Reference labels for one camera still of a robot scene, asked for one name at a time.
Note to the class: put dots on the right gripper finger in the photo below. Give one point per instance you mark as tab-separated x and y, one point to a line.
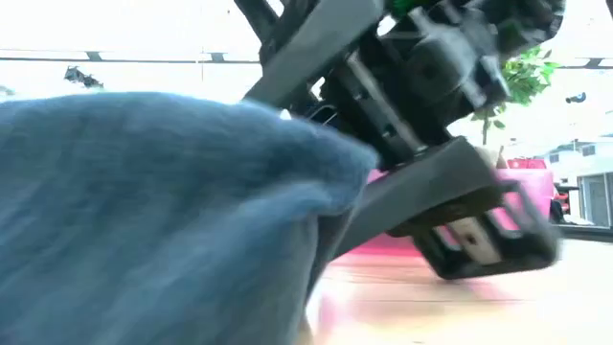
316	48
421	191

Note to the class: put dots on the cream knit hat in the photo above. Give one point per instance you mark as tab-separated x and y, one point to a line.
488	155

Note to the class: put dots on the dark teal knit hat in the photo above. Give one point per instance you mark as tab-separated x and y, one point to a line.
143	215

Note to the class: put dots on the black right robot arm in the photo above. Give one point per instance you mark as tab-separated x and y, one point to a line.
531	19

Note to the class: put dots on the green leafy potted tree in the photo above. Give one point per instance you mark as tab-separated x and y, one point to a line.
527	76

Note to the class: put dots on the red basket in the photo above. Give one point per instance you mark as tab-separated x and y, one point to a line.
527	163

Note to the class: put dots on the pink translucent plastic bin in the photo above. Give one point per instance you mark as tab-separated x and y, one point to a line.
531	187

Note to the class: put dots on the small dark hanging device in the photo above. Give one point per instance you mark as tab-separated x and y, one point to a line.
576	98

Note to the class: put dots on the black low platform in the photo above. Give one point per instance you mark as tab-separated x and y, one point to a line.
584	233

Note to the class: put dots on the black hanging camera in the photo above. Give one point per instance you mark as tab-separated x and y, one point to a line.
84	77

